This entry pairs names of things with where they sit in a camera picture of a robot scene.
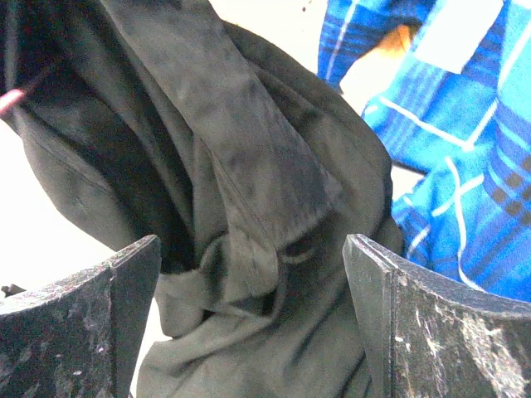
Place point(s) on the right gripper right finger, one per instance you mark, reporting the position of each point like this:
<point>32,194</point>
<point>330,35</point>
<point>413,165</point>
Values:
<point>429,336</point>

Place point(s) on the pink wire hanger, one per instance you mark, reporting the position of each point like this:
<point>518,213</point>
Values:
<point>13,97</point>

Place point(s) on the black shirt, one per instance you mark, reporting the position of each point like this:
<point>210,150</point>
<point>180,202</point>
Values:
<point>159,118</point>

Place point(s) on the blue plaid shirt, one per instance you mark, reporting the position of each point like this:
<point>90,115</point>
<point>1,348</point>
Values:
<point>458,112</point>

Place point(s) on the wooden clothes rack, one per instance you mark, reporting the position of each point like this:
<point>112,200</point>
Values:
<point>399,40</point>

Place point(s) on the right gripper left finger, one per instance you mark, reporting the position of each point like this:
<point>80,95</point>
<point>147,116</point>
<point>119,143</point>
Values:
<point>80,336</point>

